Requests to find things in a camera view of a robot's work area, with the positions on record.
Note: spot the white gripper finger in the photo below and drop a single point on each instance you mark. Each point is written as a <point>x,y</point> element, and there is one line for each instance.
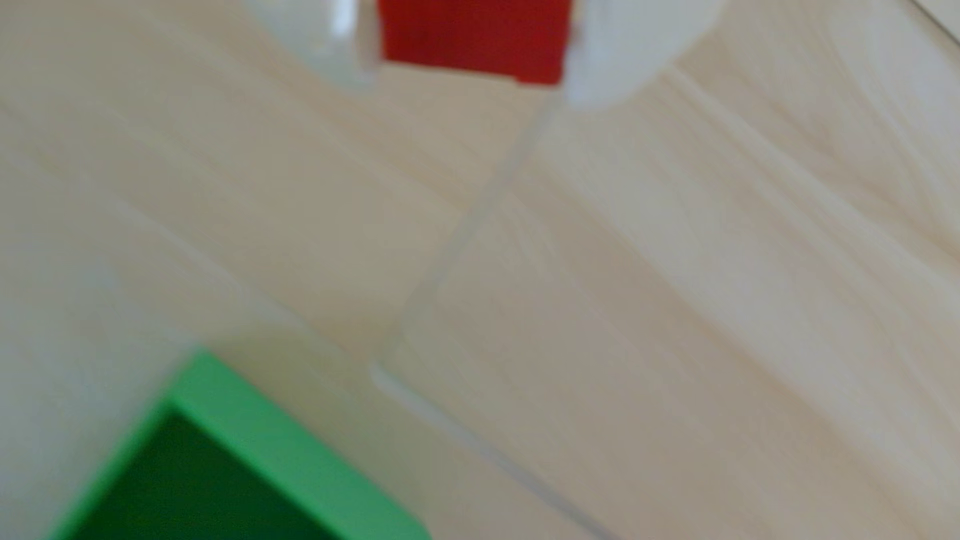
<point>630,45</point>
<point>315,34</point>

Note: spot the red block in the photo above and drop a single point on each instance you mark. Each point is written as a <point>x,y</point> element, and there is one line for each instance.
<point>476,34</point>

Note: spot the green box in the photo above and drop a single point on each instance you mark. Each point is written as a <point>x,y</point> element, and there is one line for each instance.
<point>262,442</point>

